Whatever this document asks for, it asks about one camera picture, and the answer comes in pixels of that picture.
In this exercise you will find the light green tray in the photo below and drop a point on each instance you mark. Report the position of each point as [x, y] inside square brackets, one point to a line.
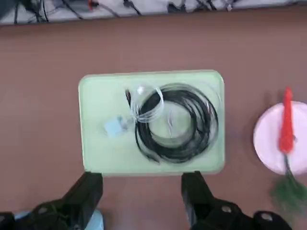
[100, 153]

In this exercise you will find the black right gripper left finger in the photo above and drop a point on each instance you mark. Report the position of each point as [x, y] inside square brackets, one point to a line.
[84, 191]

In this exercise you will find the light blue plastic basket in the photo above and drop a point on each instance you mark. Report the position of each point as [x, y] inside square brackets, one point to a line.
[98, 221]

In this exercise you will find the red and black plug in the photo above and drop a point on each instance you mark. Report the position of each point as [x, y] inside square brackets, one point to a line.
[92, 4]

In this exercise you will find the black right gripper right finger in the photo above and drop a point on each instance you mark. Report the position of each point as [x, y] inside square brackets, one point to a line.
[194, 191]

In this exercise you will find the orange toy carrot green leaves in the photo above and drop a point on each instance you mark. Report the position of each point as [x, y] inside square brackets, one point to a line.
[286, 124]

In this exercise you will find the pink round plate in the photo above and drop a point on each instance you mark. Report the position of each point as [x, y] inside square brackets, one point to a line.
[266, 134]

